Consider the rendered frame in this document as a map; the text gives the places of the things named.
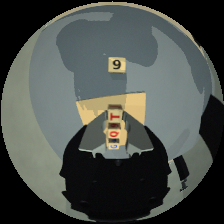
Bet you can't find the tan flat mat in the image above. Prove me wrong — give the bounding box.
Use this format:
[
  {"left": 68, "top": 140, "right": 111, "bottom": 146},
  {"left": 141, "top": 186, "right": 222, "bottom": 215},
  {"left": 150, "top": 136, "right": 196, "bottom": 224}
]
[{"left": 76, "top": 92, "right": 146, "bottom": 145}]

